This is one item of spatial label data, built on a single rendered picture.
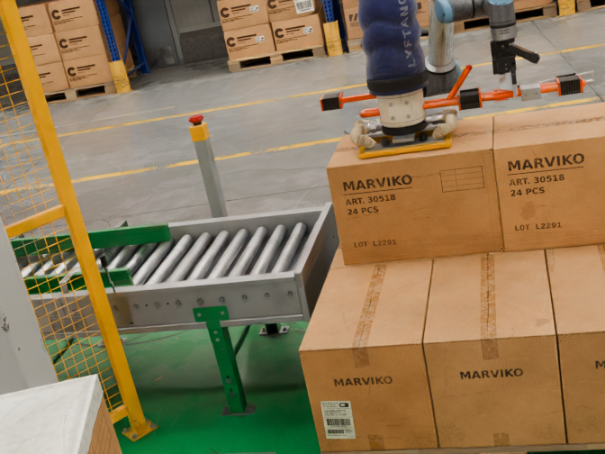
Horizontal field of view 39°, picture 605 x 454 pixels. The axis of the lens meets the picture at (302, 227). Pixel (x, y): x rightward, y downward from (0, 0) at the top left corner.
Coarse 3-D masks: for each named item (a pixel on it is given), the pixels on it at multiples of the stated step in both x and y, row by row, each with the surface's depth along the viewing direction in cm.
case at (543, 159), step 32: (512, 128) 312; (544, 128) 305; (576, 128) 298; (512, 160) 296; (544, 160) 293; (576, 160) 291; (512, 192) 300; (544, 192) 298; (576, 192) 295; (512, 224) 305; (544, 224) 302; (576, 224) 300
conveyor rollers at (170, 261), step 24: (192, 240) 389; (216, 240) 376; (240, 240) 373; (288, 240) 361; (24, 264) 400; (48, 264) 389; (72, 264) 390; (120, 264) 377; (144, 264) 366; (168, 264) 363; (192, 264) 363; (240, 264) 346; (264, 264) 343; (288, 264) 343
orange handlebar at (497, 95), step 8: (584, 80) 301; (544, 88) 302; (552, 88) 302; (352, 96) 344; (360, 96) 343; (368, 96) 342; (456, 96) 313; (488, 96) 307; (496, 96) 306; (504, 96) 306; (512, 96) 306; (424, 104) 312; (432, 104) 311; (440, 104) 311; (448, 104) 310; (456, 104) 310; (360, 112) 319; (368, 112) 317; (376, 112) 316
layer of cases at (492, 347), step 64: (512, 256) 306; (576, 256) 296; (320, 320) 289; (384, 320) 280; (448, 320) 272; (512, 320) 265; (576, 320) 257; (320, 384) 276; (384, 384) 271; (448, 384) 267; (512, 384) 262; (576, 384) 258; (384, 448) 281
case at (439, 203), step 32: (480, 128) 320; (352, 160) 313; (384, 160) 306; (416, 160) 303; (448, 160) 301; (480, 160) 299; (352, 192) 313; (384, 192) 311; (416, 192) 308; (448, 192) 306; (480, 192) 303; (352, 224) 318; (384, 224) 316; (416, 224) 313; (448, 224) 311; (480, 224) 308; (352, 256) 324; (384, 256) 321; (416, 256) 318; (448, 256) 316
